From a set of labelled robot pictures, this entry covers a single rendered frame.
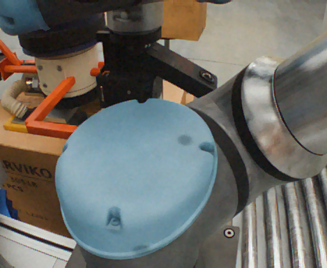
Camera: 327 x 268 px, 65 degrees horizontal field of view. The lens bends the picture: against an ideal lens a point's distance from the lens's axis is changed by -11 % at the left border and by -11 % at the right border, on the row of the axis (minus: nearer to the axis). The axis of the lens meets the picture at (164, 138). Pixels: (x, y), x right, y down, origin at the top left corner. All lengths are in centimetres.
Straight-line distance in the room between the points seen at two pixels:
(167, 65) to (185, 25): 185
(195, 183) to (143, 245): 5
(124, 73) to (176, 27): 185
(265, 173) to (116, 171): 12
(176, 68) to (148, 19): 8
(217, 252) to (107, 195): 26
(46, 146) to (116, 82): 39
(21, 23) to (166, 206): 15
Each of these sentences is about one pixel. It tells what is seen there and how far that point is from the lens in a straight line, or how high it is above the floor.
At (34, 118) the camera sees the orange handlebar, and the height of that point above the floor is 108.
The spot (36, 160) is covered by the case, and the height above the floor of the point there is 91.
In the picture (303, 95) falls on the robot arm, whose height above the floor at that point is 130.
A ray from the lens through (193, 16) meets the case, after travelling 219.
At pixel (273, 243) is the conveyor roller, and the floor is 55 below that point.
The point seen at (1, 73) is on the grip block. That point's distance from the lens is 90.
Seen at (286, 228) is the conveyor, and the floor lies 49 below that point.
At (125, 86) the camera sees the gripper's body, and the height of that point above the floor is 120.
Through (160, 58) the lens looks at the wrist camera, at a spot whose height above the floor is 124.
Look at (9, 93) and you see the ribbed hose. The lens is 86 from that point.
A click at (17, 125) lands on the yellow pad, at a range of 83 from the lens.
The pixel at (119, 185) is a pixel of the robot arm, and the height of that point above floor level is 126.
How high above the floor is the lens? 139
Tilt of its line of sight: 39 degrees down
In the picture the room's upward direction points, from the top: straight up
